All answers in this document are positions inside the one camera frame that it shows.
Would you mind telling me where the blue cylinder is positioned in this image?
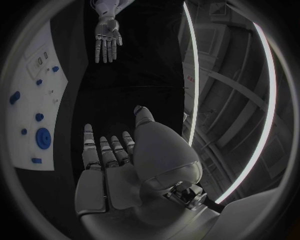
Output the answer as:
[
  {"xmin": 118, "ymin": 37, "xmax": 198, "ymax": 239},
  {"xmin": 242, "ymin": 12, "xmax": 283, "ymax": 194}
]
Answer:
[{"xmin": 8, "ymin": 90, "xmax": 22, "ymax": 105}]

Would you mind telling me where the white task board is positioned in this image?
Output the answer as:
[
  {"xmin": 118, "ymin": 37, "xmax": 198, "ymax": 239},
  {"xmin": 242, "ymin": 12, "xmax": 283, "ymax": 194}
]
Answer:
[{"xmin": 6, "ymin": 20, "xmax": 70, "ymax": 172}]

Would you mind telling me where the blue gear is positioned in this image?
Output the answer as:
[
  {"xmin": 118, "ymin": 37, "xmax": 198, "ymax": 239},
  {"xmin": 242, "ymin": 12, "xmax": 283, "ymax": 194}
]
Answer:
[{"xmin": 35, "ymin": 127, "xmax": 52, "ymax": 150}]

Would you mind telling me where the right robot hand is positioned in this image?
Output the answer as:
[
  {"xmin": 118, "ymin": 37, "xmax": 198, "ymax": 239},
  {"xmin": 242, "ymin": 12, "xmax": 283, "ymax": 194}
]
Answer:
[{"xmin": 73, "ymin": 104, "xmax": 223, "ymax": 240}]

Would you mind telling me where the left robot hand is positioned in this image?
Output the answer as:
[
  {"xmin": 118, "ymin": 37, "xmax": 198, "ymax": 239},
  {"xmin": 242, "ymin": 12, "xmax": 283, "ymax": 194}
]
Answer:
[{"xmin": 94, "ymin": 17, "xmax": 124, "ymax": 64}]

